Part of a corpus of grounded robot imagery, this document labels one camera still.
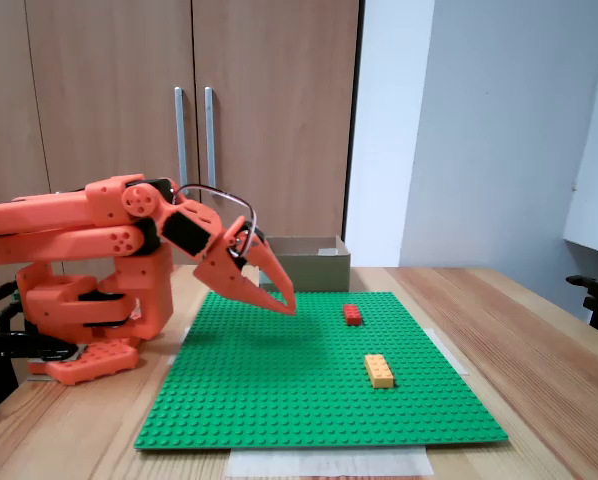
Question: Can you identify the yellow lego block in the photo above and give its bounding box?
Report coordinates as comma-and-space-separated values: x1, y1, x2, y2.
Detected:
363, 353, 396, 390

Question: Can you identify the open cardboard box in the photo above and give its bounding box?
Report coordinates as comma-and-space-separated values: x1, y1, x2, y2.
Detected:
257, 235, 353, 294

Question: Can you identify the green lego baseplate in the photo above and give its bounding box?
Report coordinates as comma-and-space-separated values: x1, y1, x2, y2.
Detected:
133, 290, 509, 452

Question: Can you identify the translucent masking tape strip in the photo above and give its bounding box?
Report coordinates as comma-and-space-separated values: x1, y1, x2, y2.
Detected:
167, 324, 193, 369
428, 327, 471, 376
226, 446, 435, 479

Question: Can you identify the wooden cabinet door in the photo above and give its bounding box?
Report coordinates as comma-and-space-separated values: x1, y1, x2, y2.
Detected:
191, 0, 364, 267
0, 0, 65, 301
24, 0, 204, 266

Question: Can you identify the black table clamp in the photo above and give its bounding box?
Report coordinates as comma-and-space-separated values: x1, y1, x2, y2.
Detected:
0, 329, 83, 419

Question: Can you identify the thin servo cable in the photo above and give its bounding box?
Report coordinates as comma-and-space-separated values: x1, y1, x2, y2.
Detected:
170, 183, 258, 259

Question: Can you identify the silver cabinet door handle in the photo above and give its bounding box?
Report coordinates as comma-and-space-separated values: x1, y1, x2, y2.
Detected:
203, 86, 219, 197
173, 86, 190, 190

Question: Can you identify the black cable loop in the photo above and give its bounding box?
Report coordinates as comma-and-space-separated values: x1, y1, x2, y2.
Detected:
0, 301, 30, 335

